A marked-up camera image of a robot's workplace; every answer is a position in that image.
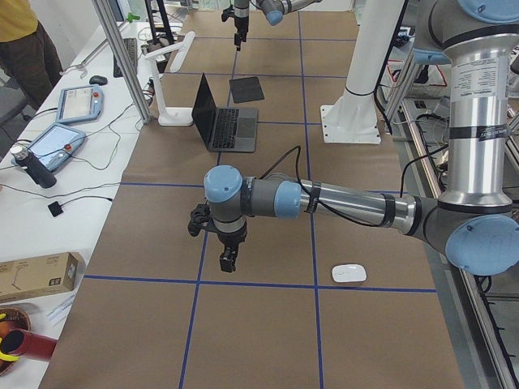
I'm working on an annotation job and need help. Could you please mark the blue teach pendant far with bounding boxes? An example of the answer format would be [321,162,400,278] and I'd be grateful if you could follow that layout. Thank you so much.
[56,84,104,124]

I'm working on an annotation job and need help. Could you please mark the white desk lamp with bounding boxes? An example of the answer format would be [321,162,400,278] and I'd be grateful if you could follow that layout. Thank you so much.
[144,32,196,126]

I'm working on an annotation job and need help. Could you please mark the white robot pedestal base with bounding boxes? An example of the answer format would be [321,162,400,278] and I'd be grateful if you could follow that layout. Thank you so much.
[321,0,406,144]

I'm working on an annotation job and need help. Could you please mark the blue teach pendant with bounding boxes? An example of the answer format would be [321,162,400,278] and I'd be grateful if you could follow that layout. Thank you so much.
[56,84,104,124]
[28,123,87,172]

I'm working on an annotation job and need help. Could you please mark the black computer mouse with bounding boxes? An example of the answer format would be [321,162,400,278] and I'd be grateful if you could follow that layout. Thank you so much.
[89,75,108,86]

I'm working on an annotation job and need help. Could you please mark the wicker basket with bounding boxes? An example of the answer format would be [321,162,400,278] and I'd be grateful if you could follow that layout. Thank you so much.
[0,306,32,376]

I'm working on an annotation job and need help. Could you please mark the small black square device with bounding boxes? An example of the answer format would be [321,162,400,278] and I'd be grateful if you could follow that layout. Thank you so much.
[48,201,64,217]

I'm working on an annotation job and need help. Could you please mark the red cylinder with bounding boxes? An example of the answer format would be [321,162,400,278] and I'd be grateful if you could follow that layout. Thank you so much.
[4,329,58,361]

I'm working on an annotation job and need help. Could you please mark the blue teach pendant near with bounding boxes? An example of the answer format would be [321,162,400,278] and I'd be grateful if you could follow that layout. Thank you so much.
[28,123,87,172]

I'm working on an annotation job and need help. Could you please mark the yellow bananas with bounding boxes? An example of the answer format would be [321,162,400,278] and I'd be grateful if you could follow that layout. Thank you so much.
[0,338,19,362]

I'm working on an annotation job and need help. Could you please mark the grey laptop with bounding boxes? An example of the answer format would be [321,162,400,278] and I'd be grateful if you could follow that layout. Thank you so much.
[192,74,259,153]

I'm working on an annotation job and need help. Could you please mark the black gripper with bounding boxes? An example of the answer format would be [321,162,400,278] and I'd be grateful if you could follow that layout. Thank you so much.
[234,6,249,51]
[215,220,247,273]

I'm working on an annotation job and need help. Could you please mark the cardboard box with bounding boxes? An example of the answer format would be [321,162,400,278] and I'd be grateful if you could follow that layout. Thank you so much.
[1,252,84,303]

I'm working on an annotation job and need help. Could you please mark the person in yellow shirt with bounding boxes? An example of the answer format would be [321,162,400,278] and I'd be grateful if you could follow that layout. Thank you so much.
[1,1,62,110]

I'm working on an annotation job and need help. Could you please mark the black mouse pad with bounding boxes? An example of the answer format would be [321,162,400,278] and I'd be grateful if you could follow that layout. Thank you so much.
[229,76,264,104]

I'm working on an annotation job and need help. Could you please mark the black office chair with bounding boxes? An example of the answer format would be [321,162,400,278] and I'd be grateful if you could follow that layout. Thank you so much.
[1,86,32,142]

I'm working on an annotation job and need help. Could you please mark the aluminium frame post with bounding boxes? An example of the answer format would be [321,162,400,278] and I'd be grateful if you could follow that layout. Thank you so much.
[92,0,151,124]

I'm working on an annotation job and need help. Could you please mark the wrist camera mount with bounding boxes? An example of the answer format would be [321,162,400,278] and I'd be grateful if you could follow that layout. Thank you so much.
[221,4,235,23]
[187,203,210,237]

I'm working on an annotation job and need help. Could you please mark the black keyboard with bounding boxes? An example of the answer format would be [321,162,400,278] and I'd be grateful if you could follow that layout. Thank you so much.
[113,37,139,79]

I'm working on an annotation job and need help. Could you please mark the white computer mouse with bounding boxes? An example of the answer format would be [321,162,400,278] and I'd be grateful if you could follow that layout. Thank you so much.
[332,263,367,283]

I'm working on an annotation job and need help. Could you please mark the black water bottle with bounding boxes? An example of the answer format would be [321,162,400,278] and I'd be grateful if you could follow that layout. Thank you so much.
[10,144,57,189]

